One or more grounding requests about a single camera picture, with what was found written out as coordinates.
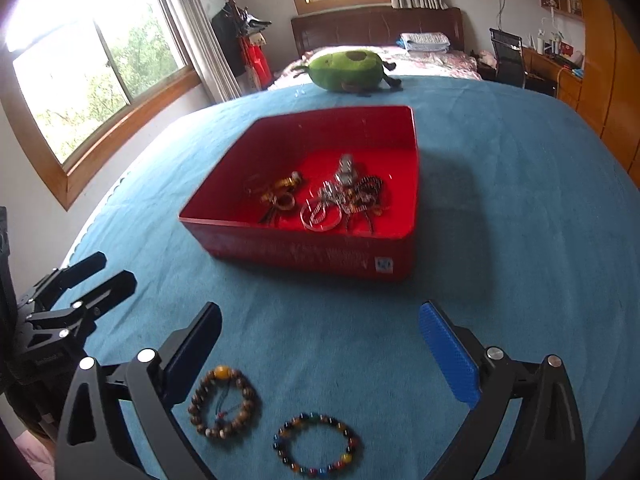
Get orange wooden wardrobe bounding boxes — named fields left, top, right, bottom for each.
left=575, top=0, right=640, bottom=186

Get red bag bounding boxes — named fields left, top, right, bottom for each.
left=239, top=35, right=273, bottom=92

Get dark brown beaded bracelet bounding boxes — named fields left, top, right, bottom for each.
left=345, top=175, right=393, bottom=235

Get floral bed quilt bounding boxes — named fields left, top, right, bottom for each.
left=267, top=45, right=483, bottom=92

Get green avocado plush toy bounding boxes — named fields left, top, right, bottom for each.
left=292, top=50, right=403, bottom=96

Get folded light towels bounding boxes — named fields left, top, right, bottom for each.
left=399, top=31, right=451, bottom=54

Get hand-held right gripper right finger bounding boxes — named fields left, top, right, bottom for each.
left=418, top=301, right=586, bottom=480

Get multicolour bead bracelet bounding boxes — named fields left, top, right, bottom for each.
left=272, top=411, right=362, bottom=478

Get black office chair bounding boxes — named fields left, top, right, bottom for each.
left=489, top=27, right=528, bottom=90

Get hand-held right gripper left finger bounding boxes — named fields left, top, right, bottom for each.
left=56, top=302, right=223, bottom=480

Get silver metal link chain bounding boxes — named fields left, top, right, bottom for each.
left=312, top=154, right=361, bottom=208

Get large wooden frame window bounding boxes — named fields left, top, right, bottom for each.
left=0, top=0, right=201, bottom=211

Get red rectangular box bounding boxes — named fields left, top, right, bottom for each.
left=178, top=105, right=420, bottom=282

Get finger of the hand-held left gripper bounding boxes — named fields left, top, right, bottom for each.
left=27, top=271, right=137, bottom=348
left=30, top=251, right=107, bottom=306

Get coat rack with dark clothes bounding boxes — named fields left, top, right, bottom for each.
left=210, top=0, right=273, bottom=93

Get key ring with gold beads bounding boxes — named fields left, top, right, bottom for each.
left=244, top=171, right=306, bottom=211

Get brown wooden bead bracelet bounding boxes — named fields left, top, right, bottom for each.
left=187, top=366, right=259, bottom=441

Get dark wooden bed headboard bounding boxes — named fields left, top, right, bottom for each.
left=291, top=7, right=466, bottom=61

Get silver bangle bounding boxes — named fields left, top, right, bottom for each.
left=300, top=195, right=344, bottom=233

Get blue blanket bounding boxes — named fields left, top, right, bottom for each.
left=52, top=75, right=640, bottom=480

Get wooden desk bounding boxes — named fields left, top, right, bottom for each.
left=522, top=47, right=586, bottom=106

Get white curtain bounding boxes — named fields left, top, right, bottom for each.
left=160, top=0, right=243, bottom=106

